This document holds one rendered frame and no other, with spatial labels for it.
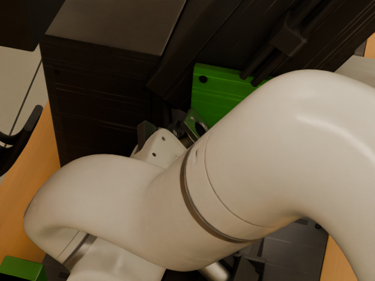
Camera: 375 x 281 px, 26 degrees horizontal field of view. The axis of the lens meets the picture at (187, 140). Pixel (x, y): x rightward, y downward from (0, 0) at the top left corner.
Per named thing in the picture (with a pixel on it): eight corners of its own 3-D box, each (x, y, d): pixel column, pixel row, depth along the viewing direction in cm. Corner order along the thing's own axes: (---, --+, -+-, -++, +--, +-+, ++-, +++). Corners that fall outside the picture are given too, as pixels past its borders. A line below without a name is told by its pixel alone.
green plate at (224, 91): (273, 185, 117) (294, 54, 106) (263, 219, 110) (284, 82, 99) (196, 168, 119) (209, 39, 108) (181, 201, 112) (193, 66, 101)
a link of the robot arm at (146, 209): (84, 133, 57) (0, 241, 83) (261, 264, 59) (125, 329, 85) (147, 49, 62) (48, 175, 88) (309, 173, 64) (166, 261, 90)
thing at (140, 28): (214, 91, 152) (219, -67, 127) (168, 215, 132) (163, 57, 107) (121, 73, 155) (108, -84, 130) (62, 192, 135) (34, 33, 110)
